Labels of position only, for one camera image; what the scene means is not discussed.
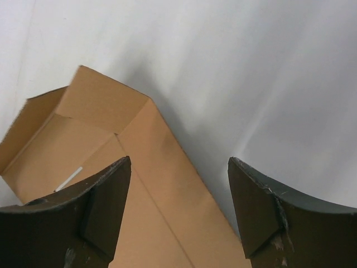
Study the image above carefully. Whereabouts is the brown cardboard box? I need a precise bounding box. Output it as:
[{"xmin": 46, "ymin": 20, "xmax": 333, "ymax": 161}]
[{"xmin": 1, "ymin": 66, "xmax": 250, "ymax": 267}]

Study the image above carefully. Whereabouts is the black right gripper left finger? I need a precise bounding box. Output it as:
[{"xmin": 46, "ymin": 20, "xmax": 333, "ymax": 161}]
[{"xmin": 1, "ymin": 156, "xmax": 131, "ymax": 267}]

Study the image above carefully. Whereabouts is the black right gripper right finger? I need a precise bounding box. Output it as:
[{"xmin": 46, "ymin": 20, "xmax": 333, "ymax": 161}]
[{"xmin": 228, "ymin": 157, "xmax": 356, "ymax": 268}]

